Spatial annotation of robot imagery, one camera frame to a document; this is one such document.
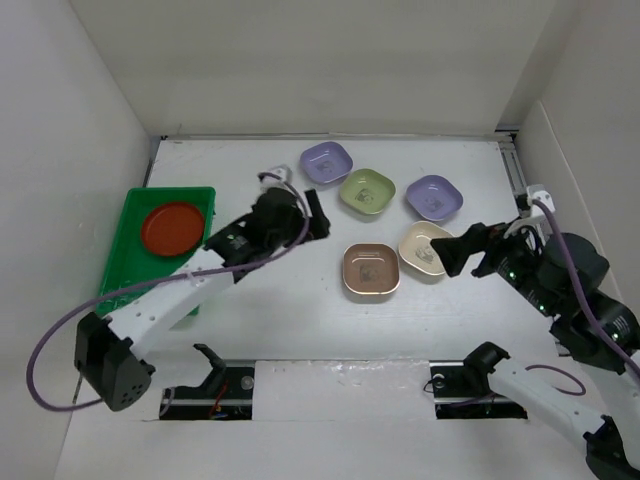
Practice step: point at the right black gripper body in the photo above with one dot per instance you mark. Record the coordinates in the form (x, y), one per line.
(513, 260)

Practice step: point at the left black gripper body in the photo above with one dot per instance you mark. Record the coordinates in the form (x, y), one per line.
(283, 238)

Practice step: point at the red round plate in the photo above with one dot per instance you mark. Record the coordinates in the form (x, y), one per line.
(172, 229)

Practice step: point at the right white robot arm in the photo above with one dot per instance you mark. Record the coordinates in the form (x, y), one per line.
(561, 281)

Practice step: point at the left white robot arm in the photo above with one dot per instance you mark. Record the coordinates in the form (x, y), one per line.
(110, 351)

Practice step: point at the green plastic bin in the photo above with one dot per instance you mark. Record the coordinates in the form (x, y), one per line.
(129, 262)

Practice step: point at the cream square dish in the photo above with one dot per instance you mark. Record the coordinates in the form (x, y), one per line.
(415, 247)

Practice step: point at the green square dish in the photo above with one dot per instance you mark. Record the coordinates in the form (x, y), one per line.
(367, 191)

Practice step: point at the right purple square dish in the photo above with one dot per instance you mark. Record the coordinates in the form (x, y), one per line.
(434, 198)

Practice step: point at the purple square dish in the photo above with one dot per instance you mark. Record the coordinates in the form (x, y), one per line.
(326, 162)
(434, 198)

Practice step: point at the upper left purple square dish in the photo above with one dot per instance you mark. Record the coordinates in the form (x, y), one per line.
(326, 162)

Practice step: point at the brown square dish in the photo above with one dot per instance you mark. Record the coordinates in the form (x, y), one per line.
(370, 269)

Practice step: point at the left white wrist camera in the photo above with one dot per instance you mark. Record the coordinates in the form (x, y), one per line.
(279, 174)

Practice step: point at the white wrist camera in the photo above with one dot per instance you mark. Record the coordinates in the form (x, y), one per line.
(279, 174)
(534, 201)

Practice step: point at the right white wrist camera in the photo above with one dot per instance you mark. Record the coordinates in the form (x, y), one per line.
(534, 201)

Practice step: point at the right aluminium frame rail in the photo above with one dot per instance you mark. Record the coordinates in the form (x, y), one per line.
(519, 185)

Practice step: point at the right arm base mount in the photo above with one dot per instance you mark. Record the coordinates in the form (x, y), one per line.
(456, 398)

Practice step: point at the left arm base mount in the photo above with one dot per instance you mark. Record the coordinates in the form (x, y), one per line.
(225, 394)

